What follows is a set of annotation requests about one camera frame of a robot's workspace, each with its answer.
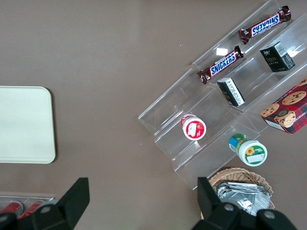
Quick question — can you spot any beige rectangular tray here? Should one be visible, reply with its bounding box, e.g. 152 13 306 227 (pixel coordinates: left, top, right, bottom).
0 86 57 164

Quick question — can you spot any Snickers chocolate bar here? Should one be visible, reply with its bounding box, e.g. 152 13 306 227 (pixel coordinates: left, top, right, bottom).
197 45 244 85
238 6 293 46

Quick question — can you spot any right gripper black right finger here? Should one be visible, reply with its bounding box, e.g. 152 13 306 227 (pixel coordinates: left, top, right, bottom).
191 176 259 230

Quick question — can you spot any small black carton box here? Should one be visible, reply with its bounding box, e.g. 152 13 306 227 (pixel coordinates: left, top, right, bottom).
217 77 246 107
260 41 296 73

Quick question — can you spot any red lidded white jar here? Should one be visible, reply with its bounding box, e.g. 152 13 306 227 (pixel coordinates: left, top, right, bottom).
180 114 207 141

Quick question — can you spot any green sunflower lidded jar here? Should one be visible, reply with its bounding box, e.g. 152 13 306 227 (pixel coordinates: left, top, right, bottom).
228 133 268 166

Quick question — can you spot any crumpled foil wrapped package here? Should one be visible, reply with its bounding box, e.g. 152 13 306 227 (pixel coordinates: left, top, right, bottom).
216 188 272 217

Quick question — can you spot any red plaid cookie box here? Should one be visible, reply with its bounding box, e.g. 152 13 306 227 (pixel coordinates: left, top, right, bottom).
260 77 307 135

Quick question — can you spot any clear acrylic bottle rack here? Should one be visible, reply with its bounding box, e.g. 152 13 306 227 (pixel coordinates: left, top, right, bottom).
0 195 55 216

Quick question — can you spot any light wicker basket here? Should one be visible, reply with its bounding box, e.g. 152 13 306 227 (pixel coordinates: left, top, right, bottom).
200 167 276 220

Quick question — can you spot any aluminium foil tray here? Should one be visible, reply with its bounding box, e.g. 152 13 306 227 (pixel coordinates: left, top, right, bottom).
223 181 270 193

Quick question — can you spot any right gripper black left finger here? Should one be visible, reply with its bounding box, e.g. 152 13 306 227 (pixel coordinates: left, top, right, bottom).
15 177 91 230

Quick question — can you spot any clear acrylic step shelf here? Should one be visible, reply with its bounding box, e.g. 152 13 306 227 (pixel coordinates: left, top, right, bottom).
138 0 307 191

